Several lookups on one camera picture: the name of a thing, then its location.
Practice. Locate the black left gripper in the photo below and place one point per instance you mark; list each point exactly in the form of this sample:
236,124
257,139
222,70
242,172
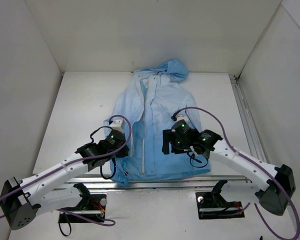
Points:
123,151

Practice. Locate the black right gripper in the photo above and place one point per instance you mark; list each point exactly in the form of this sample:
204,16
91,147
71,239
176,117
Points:
166,141

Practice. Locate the light blue zip jacket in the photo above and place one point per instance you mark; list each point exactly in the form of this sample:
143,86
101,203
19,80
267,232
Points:
150,99

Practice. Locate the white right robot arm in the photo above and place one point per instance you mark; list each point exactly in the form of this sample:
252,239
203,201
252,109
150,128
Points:
271,186

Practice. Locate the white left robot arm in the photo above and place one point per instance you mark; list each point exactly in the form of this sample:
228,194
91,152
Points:
23,200

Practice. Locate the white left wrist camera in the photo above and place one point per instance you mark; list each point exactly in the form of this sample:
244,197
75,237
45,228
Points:
117,125

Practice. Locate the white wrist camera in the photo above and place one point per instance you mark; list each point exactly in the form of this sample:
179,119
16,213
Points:
180,117
117,125

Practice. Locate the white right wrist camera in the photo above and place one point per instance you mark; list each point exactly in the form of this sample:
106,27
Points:
180,117

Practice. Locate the aluminium front rail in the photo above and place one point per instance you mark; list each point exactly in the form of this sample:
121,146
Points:
98,184

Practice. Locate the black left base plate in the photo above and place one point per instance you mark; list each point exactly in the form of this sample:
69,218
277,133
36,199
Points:
92,211

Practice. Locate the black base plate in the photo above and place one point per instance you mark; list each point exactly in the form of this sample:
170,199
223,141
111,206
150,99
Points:
92,211
209,209

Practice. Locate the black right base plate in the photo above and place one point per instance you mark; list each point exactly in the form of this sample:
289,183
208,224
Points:
209,209

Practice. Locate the aluminium side rail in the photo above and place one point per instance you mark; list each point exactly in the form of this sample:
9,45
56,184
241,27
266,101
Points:
249,127

